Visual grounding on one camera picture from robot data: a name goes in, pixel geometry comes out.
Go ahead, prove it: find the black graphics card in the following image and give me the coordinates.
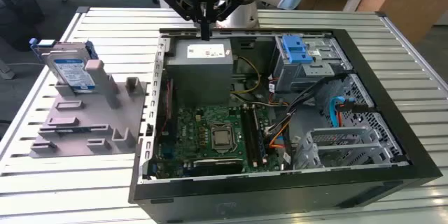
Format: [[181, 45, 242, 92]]
[[191, 157, 246, 177]]

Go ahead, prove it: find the blue plastic drive latch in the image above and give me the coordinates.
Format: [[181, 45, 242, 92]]
[[282, 35, 314, 64]]

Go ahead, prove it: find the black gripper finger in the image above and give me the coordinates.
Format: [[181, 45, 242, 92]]
[[206, 0, 246, 41], [162, 0, 207, 41]]

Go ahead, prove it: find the black case fan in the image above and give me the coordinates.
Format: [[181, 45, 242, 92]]
[[158, 77, 178, 143]]

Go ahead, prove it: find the black mesh bin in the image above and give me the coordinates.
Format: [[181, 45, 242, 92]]
[[0, 0, 46, 51]]

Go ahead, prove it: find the silver CPU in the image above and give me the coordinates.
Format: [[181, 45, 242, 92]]
[[214, 129, 233, 149]]

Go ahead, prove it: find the metal disk bay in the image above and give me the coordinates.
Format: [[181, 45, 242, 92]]
[[293, 125, 411, 169]]

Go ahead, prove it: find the orange wire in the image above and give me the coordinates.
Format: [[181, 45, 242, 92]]
[[269, 119, 294, 151]]

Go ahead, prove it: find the grey parts rack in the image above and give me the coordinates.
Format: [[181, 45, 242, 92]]
[[30, 60, 149, 159]]

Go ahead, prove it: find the CPU socket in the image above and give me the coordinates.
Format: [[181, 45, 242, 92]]
[[209, 122, 238, 154]]

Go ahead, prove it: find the green motherboard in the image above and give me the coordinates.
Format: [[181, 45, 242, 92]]
[[154, 104, 291, 180]]

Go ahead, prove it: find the black RAM slot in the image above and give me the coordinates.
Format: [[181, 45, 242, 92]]
[[241, 104, 257, 167], [247, 104, 263, 167]]

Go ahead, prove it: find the hard disk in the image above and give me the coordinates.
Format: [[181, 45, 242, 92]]
[[30, 38, 99, 95]]

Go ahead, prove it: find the black PC case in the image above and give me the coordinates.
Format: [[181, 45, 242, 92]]
[[129, 27, 445, 224]]

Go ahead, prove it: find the blue data wire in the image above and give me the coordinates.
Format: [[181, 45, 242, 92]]
[[329, 95, 355, 130]]

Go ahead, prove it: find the white cable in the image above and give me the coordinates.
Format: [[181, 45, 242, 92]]
[[13, 62, 49, 68]]

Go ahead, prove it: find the grey power supply unit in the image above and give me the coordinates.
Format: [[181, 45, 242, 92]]
[[165, 37, 235, 108]]

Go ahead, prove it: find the blue RAM stick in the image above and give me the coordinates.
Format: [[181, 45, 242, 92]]
[[41, 126, 109, 133]]

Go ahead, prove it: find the black cable bundle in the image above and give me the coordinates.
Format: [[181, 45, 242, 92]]
[[277, 73, 354, 135]]

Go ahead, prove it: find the metal optical drive cage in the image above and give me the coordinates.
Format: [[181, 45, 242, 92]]
[[273, 35, 354, 95]]

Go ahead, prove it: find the yellow black power wire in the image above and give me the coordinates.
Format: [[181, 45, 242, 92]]
[[231, 55, 263, 95]]

